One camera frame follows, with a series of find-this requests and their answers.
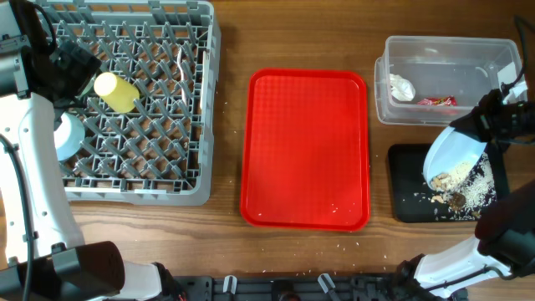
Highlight red snack wrapper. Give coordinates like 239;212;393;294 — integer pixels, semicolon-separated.
418;95;457;106

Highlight large light blue plate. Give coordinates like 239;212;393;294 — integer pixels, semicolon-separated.
422;126;487;191

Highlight small light blue bowl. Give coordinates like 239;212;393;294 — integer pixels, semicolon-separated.
53;113;85;161

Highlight yellow cup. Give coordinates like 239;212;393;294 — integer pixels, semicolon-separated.
94;72;140;113

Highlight white napkin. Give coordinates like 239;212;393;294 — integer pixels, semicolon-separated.
390;74;415;102

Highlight green bowl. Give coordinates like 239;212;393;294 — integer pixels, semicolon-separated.
78;75;96;98

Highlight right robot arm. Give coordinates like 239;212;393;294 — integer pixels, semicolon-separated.
390;89;534;300

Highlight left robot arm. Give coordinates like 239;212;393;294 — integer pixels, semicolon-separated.
1;1;187;300

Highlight pink utensil in rack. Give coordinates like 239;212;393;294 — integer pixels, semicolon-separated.
176;47;190;105

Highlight grey dishwasher rack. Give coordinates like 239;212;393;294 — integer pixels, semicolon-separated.
42;1;221;206

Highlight spilled rice grains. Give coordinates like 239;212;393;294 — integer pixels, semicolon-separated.
402;152;497;222

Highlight food scraps on plate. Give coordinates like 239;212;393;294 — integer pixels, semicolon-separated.
431;172;468;212

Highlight clear plastic bin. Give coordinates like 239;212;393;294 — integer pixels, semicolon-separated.
374;36;522;126

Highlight black tray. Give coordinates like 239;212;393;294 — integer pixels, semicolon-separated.
388;144;510;223

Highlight red plastic tray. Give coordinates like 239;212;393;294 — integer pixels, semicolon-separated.
240;69;370;232

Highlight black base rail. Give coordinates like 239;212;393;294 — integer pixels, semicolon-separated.
171;272;467;301

